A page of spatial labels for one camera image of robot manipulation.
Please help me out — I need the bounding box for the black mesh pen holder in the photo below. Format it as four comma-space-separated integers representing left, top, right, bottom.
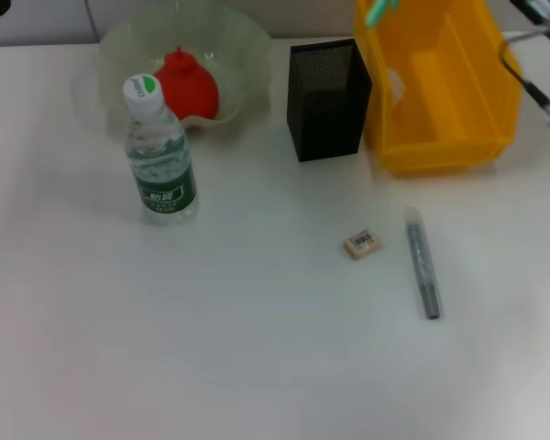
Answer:
286, 38, 374, 163

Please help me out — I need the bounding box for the grey pen in clear sleeve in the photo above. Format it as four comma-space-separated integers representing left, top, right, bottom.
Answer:
402, 205, 445, 322

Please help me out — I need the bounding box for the red-orange toy orange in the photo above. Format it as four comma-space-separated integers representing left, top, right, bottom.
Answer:
153, 44, 222, 122

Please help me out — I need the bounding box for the white paper ball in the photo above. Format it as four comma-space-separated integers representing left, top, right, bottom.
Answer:
386, 67, 405, 110

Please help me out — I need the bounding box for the yellow plastic bin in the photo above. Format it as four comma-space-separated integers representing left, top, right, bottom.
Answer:
354, 0, 524, 175

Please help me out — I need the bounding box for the clear green-label water bottle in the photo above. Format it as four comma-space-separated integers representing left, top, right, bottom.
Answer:
122, 73, 200, 227

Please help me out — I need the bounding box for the beige eraser with barcode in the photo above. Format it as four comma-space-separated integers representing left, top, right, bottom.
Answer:
342, 228, 383, 262

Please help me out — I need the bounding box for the pale green wavy fruit bowl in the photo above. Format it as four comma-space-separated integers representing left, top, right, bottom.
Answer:
95, 0, 275, 137

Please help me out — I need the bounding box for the mint green utility knife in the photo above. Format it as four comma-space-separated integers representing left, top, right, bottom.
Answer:
365, 0, 402, 30

